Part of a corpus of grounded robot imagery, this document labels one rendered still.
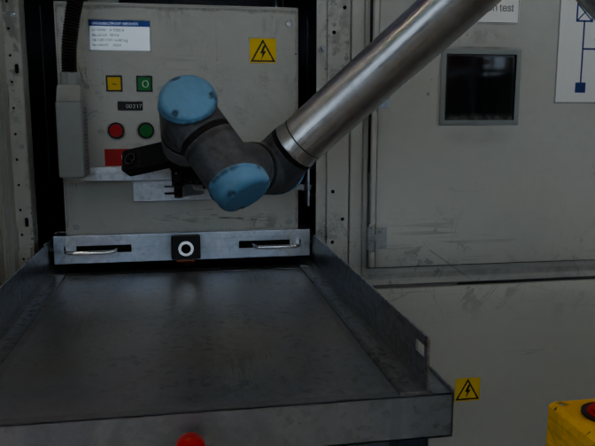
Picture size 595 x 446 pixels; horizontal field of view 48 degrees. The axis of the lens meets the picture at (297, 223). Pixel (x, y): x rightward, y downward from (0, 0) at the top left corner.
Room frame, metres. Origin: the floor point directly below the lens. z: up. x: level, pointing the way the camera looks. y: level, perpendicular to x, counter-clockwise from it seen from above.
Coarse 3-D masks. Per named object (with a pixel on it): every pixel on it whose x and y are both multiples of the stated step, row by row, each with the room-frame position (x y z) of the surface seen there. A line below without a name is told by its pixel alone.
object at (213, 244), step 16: (64, 240) 1.36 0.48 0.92; (80, 240) 1.36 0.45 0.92; (96, 240) 1.37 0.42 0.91; (112, 240) 1.37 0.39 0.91; (128, 240) 1.38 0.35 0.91; (144, 240) 1.38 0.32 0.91; (160, 240) 1.39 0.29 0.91; (208, 240) 1.41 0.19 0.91; (224, 240) 1.41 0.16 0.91; (240, 240) 1.42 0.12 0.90; (256, 240) 1.43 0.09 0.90; (272, 240) 1.43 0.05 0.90; (288, 240) 1.44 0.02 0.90; (304, 240) 1.44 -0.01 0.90; (64, 256) 1.36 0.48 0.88; (80, 256) 1.36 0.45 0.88; (96, 256) 1.37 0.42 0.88; (112, 256) 1.37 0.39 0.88; (128, 256) 1.38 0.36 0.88; (144, 256) 1.38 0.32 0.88; (160, 256) 1.39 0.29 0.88; (208, 256) 1.41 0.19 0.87; (224, 256) 1.41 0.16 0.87; (240, 256) 1.42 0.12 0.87; (256, 256) 1.42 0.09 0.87; (272, 256) 1.43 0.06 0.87; (288, 256) 1.44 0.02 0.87
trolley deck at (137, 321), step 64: (64, 320) 1.03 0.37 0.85; (128, 320) 1.03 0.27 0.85; (192, 320) 1.03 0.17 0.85; (256, 320) 1.03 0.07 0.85; (320, 320) 1.03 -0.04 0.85; (0, 384) 0.77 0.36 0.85; (64, 384) 0.77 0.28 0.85; (128, 384) 0.77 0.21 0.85; (192, 384) 0.77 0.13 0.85; (256, 384) 0.77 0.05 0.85; (320, 384) 0.77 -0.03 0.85; (384, 384) 0.77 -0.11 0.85; (448, 384) 0.76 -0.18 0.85
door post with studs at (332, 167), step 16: (320, 0) 1.42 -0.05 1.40; (336, 0) 1.42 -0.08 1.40; (320, 16) 1.42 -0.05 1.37; (336, 16) 1.42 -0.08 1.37; (320, 32) 1.42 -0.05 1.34; (336, 32) 1.42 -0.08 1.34; (320, 48) 1.41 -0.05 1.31; (336, 48) 1.42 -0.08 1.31; (320, 64) 1.42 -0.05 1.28; (336, 64) 1.42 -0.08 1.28; (320, 80) 1.42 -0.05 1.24; (336, 144) 1.42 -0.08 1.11; (320, 160) 1.42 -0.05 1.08; (336, 160) 1.42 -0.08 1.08; (320, 176) 1.42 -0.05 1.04; (336, 176) 1.42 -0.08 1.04; (320, 192) 1.42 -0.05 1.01; (336, 192) 1.42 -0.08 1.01; (320, 208) 1.42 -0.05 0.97; (336, 208) 1.42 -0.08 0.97; (320, 224) 1.42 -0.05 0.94; (336, 224) 1.42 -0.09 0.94; (336, 240) 1.42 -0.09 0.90
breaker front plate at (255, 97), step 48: (192, 48) 1.42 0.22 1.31; (240, 48) 1.43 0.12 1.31; (288, 48) 1.45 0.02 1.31; (96, 96) 1.38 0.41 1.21; (144, 96) 1.40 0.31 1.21; (240, 96) 1.43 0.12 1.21; (288, 96) 1.45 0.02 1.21; (96, 144) 1.38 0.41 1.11; (144, 144) 1.40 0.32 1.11; (96, 192) 1.38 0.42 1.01; (144, 192) 1.39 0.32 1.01; (288, 192) 1.45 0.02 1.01
